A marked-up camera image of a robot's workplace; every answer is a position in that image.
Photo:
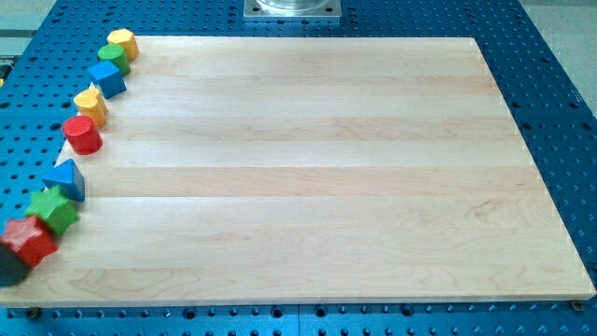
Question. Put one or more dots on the red star block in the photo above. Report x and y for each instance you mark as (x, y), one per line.
(29, 239)

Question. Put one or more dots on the green star block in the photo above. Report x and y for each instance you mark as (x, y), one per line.
(54, 209)

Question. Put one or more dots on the light wooden board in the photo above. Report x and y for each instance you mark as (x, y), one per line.
(243, 170)

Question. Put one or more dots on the blue cube block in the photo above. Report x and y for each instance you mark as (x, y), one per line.
(108, 78)

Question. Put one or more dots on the red cylinder block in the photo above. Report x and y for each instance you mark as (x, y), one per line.
(82, 135)

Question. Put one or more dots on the yellow heart block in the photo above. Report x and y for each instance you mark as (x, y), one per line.
(91, 103)

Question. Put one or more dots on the green cylinder block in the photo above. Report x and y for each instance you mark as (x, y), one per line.
(115, 54)

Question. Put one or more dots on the yellow hexagon block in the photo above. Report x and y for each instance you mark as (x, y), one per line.
(127, 40)

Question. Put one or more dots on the blue triangle block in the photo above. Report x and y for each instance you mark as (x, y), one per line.
(68, 178)

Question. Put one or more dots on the blue perforated metal plate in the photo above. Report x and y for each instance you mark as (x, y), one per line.
(555, 121)

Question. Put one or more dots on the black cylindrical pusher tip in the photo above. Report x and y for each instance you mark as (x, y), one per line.
(13, 270)

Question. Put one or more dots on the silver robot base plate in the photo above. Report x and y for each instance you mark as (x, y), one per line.
(292, 10)

